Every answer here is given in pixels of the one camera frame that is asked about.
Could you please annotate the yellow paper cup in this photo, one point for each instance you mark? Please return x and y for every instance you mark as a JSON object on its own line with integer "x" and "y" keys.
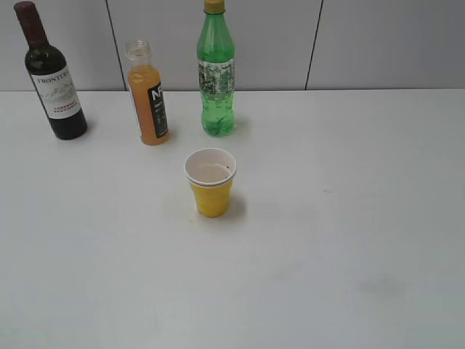
{"x": 210, "y": 172}

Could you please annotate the NFC orange juice bottle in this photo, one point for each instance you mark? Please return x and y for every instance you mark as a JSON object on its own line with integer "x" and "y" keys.
{"x": 147, "y": 94}

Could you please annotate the green plastic soda bottle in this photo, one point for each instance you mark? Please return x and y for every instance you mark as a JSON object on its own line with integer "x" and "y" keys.
{"x": 216, "y": 71}

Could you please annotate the dark red wine bottle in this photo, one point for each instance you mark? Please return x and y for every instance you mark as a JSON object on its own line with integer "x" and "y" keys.
{"x": 51, "y": 78}

